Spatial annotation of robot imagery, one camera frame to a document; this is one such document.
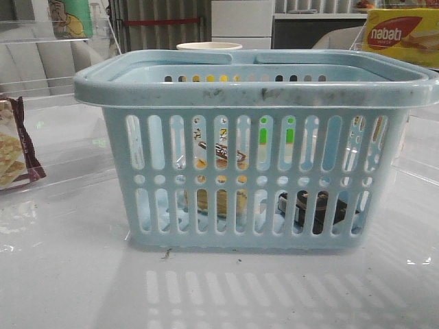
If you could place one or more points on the bagged bread with brown label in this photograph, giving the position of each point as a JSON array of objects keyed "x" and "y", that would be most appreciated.
[{"x": 221, "y": 163}]

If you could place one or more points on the black tissue pack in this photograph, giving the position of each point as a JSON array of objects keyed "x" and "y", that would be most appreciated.
[{"x": 300, "y": 212}]

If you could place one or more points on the light blue plastic basket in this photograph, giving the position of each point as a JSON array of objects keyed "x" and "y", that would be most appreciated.
[{"x": 313, "y": 120}]

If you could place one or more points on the white paper cup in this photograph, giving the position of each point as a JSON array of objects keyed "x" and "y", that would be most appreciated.
[{"x": 209, "y": 46}]

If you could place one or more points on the white cabinet in background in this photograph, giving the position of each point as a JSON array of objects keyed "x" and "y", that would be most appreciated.
[{"x": 248, "y": 23}]

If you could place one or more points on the brown wafer snack packet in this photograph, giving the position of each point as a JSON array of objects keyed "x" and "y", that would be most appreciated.
[{"x": 19, "y": 164}]

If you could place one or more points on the green yellow cartoon package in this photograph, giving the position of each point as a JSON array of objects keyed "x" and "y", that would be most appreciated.
[{"x": 70, "y": 18}]

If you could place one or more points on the clear acrylic shelf left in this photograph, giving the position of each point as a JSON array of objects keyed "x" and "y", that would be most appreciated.
[{"x": 38, "y": 65}]

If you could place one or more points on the clear acrylic shelf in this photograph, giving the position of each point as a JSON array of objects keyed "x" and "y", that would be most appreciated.
[
  {"x": 418, "y": 154},
  {"x": 38, "y": 65}
]

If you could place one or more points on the clear acrylic shelf right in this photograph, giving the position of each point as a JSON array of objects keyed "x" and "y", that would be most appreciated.
[{"x": 418, "y": 154}]

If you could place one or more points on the yellow nabati wafer box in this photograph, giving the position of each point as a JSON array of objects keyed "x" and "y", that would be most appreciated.
[{"x": 409, "y": 35}]

